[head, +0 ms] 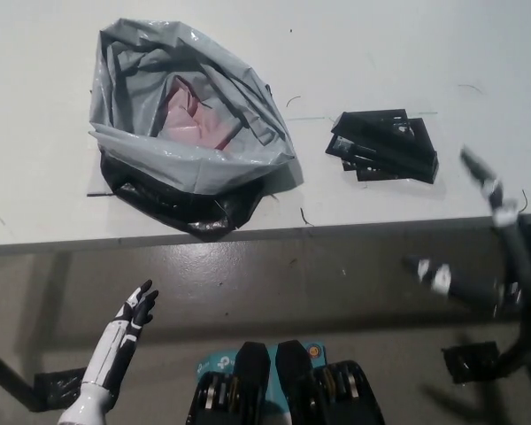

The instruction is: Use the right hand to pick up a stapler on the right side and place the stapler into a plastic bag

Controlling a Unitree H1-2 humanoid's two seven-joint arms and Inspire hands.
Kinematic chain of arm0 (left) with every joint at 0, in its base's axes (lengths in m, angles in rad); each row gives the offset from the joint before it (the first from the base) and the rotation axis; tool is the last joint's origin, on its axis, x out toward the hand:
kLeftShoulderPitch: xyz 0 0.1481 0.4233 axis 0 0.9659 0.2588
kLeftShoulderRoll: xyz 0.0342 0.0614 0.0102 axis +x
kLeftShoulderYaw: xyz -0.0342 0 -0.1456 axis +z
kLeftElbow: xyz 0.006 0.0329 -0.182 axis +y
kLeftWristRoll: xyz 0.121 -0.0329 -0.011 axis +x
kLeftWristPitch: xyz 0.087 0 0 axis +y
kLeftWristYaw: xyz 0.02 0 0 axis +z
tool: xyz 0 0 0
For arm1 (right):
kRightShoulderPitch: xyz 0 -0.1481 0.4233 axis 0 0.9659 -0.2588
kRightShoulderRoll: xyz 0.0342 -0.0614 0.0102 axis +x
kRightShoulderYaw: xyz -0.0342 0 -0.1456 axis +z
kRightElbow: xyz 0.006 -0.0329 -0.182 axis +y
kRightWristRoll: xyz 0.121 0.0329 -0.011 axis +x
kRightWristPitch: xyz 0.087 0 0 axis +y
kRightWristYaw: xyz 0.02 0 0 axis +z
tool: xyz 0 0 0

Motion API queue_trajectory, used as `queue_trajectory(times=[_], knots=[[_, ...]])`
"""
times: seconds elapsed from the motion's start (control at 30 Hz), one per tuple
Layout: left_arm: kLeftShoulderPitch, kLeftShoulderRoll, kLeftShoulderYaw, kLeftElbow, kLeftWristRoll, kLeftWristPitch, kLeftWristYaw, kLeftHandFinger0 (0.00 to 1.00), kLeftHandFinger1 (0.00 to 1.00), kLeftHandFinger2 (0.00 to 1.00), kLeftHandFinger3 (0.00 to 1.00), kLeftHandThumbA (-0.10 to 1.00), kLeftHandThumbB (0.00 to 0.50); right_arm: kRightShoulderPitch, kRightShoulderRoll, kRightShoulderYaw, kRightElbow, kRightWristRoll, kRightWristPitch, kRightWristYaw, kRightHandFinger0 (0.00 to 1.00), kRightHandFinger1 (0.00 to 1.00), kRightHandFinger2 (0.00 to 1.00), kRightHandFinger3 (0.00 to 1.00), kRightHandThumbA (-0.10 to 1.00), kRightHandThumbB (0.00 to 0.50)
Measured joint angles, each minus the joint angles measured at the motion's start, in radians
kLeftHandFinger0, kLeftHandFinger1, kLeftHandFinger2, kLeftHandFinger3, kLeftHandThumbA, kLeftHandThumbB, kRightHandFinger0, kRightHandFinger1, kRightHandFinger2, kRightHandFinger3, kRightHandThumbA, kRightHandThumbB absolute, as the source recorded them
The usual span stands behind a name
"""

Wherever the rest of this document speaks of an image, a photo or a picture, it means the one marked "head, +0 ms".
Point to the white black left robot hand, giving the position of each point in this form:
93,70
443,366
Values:
115,341

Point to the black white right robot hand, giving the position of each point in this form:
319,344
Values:
524,283

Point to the grey plastic bag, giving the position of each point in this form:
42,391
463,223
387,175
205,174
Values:
155,164

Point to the pink packet inside bag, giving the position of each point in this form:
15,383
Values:
190,115

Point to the black table leg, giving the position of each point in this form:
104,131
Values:
506,358
4,369

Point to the black teal robot torso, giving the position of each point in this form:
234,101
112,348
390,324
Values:
252,380

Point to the black tape square mark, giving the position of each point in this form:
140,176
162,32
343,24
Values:
418,128

